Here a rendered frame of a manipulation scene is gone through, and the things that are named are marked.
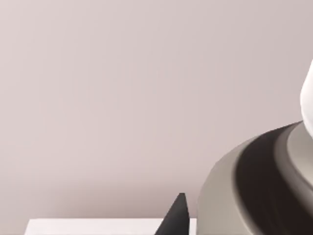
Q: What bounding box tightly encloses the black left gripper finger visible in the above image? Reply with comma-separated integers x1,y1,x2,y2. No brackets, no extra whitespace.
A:
154,192,191,235

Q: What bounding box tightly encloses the grey and black round base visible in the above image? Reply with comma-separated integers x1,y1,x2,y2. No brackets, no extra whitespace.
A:
196,120,313,235

